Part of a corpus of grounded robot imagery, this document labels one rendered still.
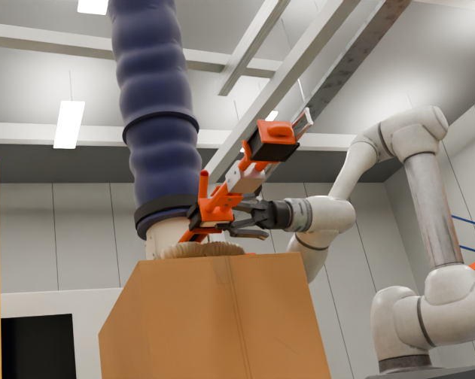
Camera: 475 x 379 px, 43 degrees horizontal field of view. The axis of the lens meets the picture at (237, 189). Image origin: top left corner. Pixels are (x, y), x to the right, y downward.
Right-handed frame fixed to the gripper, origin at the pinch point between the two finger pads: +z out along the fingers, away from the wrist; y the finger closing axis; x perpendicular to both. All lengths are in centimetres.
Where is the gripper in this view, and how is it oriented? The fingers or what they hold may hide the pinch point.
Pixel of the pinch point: (212, 214)
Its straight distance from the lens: 148.6
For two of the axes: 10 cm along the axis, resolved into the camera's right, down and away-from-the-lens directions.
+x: -3.9, 4.6, 8.0
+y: 1.8, 8.9, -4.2
